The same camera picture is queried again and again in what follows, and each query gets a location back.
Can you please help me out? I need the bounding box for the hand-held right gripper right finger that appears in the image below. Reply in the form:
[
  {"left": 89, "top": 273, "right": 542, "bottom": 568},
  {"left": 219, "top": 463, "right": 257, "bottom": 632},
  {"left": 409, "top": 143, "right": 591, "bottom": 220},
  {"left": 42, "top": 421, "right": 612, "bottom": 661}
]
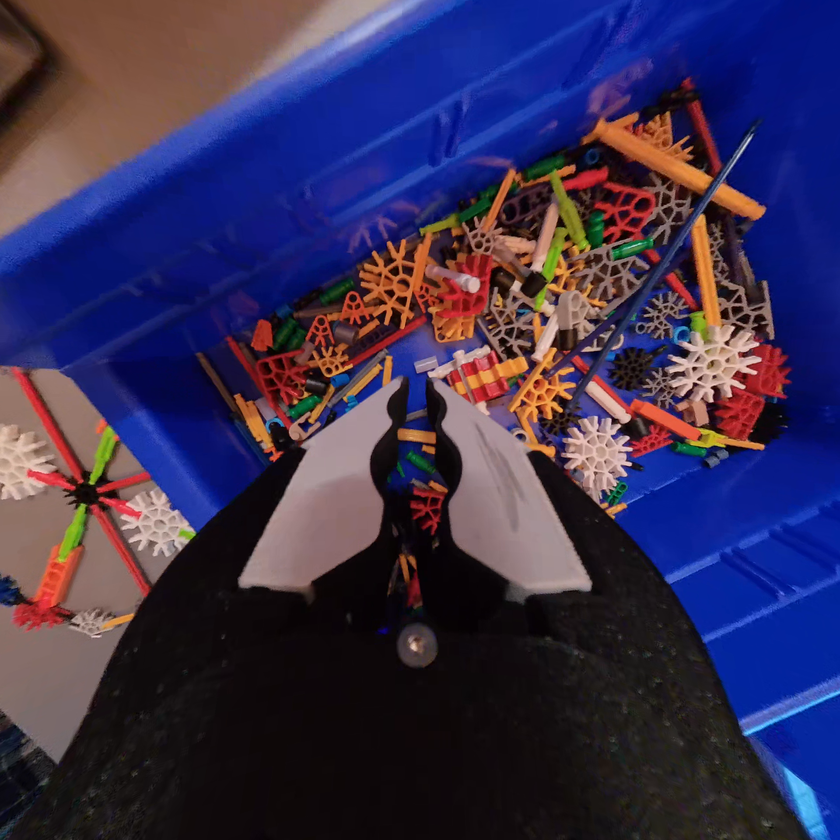
[{"left": 427, "top": 378, "right": 593, "bottom": 601}]

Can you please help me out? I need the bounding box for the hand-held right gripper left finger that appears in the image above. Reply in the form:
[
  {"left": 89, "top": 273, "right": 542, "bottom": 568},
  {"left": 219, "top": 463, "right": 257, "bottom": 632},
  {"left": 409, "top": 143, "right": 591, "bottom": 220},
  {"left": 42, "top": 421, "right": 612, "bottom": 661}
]
[{"left": 238, "top": 377, "right": 411, "bottom": 601}]

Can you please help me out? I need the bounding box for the pile of colourful toy pieces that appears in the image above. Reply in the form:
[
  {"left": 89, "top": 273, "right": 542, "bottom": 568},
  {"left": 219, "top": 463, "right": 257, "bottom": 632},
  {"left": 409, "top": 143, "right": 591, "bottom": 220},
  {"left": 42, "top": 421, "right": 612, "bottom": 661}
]
[{"left": 197, "top": 77, "right": 793, "bottom": 624}]

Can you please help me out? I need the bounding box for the colourful toy wheel model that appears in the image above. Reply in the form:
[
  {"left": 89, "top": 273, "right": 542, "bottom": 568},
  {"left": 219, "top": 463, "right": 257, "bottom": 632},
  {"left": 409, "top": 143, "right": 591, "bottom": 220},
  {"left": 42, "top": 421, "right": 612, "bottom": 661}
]
[{"left": 0, "top": 367, "right": 198, "bottom": 639}]

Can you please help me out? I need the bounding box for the blue plastic bin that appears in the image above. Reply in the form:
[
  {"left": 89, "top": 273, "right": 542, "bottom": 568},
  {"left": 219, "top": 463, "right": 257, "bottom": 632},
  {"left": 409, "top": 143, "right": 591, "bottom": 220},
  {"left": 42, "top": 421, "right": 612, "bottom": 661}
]
[{"left": 0, "top": 0, "right": 840, "bottom": 840}]

